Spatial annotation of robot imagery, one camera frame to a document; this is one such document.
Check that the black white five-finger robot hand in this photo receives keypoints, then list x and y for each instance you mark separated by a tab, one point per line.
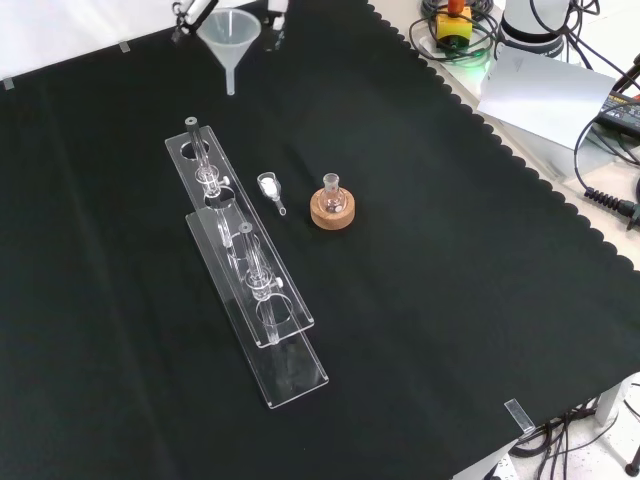
192	11

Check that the translucent plastic funnel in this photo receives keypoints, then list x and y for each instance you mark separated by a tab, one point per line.
229	35

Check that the glass round-bottom flask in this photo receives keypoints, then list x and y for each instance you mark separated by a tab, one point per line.
332	197

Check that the clear acrylic funnel stand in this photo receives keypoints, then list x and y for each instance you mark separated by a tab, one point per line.
280	350

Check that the clear tape strip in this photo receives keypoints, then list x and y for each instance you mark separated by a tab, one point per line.
125	47
8	83
519	415

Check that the yellow stop button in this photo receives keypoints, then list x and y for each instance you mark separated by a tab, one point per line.
452	27

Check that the pale board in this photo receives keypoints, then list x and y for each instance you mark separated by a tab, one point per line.
545	95

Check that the black bench cloth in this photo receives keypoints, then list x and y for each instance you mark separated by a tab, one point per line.
400	310

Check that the black power adapter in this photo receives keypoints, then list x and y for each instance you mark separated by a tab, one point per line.
620	112

